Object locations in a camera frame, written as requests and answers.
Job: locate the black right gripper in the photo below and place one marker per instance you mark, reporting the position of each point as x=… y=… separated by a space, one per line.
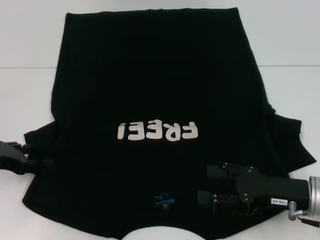
x=275 y=190

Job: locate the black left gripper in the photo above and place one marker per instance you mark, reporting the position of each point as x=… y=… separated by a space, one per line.
x=12 y=157

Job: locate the black T-shirt with white lettering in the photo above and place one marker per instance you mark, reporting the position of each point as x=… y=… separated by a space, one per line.
x=150 y=87

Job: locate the silver right arm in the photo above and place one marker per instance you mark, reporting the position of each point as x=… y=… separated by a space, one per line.
x=315 y=195

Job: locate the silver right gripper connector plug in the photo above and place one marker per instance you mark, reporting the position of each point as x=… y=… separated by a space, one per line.
x=292 y=211

